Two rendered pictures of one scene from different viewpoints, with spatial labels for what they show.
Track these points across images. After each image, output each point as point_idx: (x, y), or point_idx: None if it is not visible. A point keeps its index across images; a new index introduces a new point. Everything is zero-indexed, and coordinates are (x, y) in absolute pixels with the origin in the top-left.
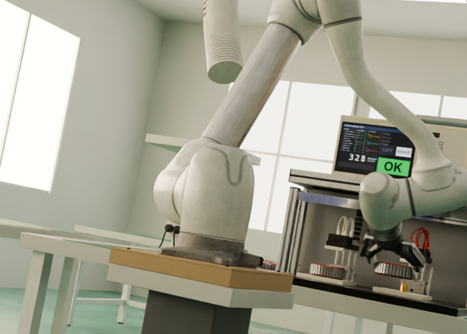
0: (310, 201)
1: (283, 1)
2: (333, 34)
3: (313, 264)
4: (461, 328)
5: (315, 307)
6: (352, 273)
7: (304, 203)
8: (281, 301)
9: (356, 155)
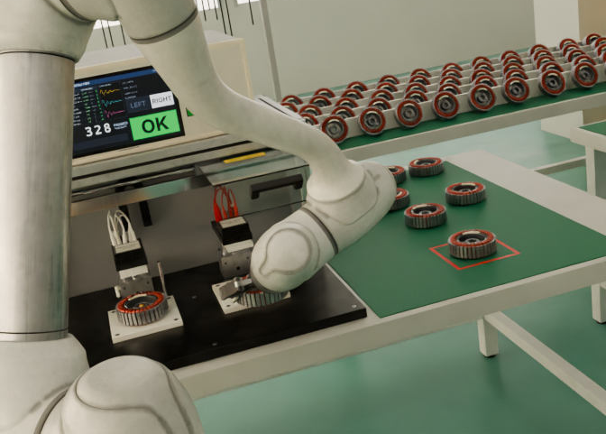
0: None
1: (19, 3)
2: (166, 52)
3: (124, 312)
4: (386, 332)
5: (196, 396)
6: (164, 286)
7: None
8: None
9: (95, 126)
